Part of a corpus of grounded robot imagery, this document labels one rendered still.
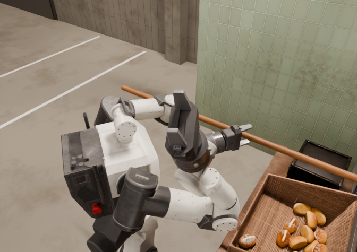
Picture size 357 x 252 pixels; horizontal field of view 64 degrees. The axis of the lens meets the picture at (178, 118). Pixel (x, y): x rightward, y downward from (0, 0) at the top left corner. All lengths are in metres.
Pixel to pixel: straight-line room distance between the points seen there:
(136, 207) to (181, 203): 0.13
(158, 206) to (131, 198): 0.08
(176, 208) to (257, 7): 1.89
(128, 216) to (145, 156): 0.19
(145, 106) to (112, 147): 0.31
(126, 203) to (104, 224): 0.38
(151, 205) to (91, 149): 0.28
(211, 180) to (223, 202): 0.09
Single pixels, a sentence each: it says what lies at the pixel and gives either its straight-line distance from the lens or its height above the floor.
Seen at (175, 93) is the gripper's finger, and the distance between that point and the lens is 0.53.
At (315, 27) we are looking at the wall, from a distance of 2.36.
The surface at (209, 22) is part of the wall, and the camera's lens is 2.67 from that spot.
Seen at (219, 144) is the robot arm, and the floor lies 1.30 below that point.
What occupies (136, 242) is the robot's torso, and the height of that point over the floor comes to 0.80.
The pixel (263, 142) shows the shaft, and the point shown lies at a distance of 1.32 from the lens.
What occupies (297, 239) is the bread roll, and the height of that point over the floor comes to 0.66.
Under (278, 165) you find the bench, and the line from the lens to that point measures 2.13.
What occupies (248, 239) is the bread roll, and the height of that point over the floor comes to 0.64.
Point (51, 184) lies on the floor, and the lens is 2.89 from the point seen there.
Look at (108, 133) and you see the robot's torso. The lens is 1.03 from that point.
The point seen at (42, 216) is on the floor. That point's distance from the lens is 2.69.
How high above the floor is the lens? 2.05
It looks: 38 degrees down
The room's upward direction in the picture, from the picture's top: straight up
